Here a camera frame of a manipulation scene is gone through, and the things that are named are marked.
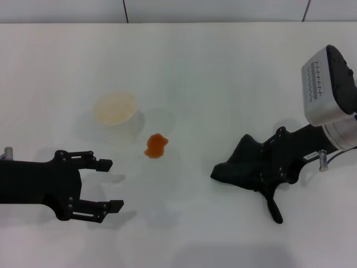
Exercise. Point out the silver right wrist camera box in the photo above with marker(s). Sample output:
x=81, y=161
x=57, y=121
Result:
x=320, y=95

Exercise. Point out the white paper cup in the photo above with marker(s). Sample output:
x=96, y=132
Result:
x=117, y=111

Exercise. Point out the brown water stain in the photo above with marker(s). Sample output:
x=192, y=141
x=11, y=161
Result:
x=156, y=146

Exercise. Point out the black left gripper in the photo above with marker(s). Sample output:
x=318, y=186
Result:
x=36, y=181

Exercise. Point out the dark blue rag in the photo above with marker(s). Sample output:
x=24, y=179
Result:
x=240, y=164

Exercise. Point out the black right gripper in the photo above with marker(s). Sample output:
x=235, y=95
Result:
x=301, y=145

